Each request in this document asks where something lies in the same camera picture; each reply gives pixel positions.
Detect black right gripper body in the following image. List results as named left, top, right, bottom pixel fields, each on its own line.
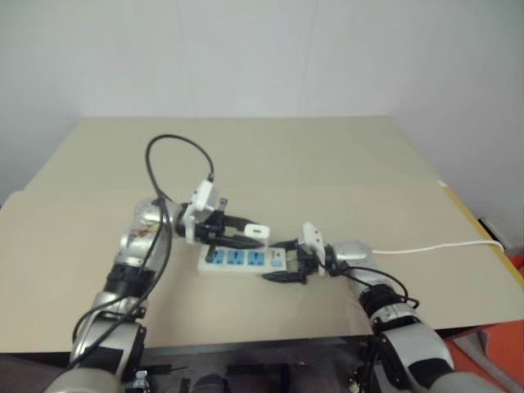
left=286, top=244, right=323, bottom=276

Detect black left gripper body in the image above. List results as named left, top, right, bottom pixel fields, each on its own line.
left=194, top=210, right=229, bottom=246

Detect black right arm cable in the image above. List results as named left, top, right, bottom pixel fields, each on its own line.
left=341, top=265, right=421, bottom=310

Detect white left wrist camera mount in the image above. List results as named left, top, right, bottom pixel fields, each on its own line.
left=182, top=179, right=222, bottom=243

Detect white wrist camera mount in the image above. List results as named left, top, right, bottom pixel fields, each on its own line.
left=182, top=179, right=222, bottom=243
left=295, top=222, right=328, bottom=276

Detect dark rounded shape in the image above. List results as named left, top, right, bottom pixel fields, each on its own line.
left=191, top=373, right=230, bottom=393

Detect white charger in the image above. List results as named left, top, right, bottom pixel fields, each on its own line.
left=243, top=224, right=271, bottom=249

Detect gray cloth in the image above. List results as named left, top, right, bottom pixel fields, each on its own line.
left=444, top=327, right=524, bottom=393

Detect white power strip blue sockets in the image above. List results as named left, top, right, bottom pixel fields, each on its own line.
left=197, top=244, right=290, bottom=275

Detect white power strip cord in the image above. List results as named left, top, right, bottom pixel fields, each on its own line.
left=370, top=240, right=505, bottom=255

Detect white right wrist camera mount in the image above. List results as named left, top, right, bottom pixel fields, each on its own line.
left=295, top=222, right=328, bottom=276

